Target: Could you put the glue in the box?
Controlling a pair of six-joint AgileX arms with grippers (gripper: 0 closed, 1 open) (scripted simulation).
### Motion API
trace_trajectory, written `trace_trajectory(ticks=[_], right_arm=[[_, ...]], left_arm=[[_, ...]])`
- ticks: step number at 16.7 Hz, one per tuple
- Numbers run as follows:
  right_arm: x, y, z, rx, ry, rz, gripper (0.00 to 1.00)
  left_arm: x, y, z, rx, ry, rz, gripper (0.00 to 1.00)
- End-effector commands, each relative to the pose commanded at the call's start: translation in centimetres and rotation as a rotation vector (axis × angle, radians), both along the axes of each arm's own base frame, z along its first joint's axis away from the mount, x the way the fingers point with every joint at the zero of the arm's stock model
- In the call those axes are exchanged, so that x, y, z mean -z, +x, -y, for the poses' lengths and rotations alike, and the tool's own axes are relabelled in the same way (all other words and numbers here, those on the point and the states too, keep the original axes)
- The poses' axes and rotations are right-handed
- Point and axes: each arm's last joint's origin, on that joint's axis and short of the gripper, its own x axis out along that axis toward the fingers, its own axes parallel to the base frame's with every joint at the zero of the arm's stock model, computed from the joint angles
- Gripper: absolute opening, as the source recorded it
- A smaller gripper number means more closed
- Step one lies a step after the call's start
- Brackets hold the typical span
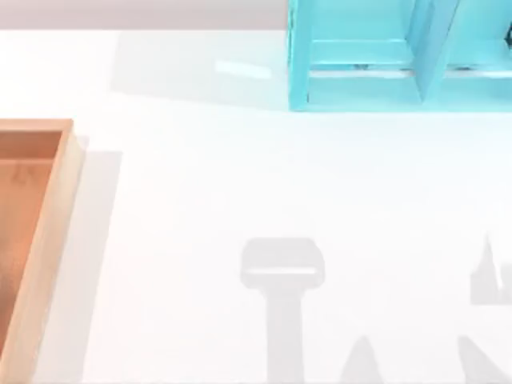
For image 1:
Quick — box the light blue rack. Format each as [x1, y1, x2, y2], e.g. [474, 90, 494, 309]
[286, 0, 512, 114]

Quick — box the shallow salmon-coloured box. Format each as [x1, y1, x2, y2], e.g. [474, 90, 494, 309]
[0, 118, 86, 384]

